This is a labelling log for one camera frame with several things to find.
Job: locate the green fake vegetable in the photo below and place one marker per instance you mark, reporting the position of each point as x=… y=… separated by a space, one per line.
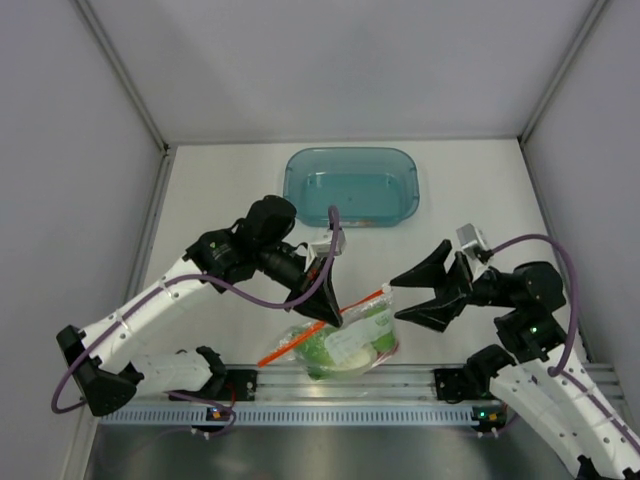
x=384 y=320

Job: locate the pale green fake cabbage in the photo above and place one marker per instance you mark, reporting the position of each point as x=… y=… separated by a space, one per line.
x=322 y=363

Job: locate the aluminium rail frame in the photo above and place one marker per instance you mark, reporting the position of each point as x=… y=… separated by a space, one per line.
x=350 y=382

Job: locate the red fake food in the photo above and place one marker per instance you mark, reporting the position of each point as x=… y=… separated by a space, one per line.
x=386 y=350

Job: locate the clear zip bag orange seal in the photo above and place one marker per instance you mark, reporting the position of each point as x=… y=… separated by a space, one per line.
x=357 y=321

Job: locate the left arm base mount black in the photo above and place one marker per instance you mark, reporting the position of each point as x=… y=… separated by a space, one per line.
x=236 y=384

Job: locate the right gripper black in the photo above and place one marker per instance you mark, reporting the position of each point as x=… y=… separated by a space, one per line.
x=439 y=311

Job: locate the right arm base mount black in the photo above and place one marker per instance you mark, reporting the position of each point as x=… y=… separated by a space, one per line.
x=454 y=385

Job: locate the white slotted cable duct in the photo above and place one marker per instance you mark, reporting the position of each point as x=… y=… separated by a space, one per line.
x=276 y=415

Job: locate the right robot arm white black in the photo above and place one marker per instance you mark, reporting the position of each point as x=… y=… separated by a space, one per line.
x=533 y=368

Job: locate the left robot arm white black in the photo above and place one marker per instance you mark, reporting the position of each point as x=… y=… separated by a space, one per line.
x=250 y=259

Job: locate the teal plastic bin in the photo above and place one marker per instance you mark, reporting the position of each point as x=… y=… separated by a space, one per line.
x=372 y=187

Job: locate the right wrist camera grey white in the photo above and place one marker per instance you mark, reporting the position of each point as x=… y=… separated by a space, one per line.
x=473 y=244

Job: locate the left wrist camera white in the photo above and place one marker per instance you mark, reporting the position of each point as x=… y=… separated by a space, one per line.
x=320 y=246

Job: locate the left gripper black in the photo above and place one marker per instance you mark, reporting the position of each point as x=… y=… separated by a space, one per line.
x=323 y=306

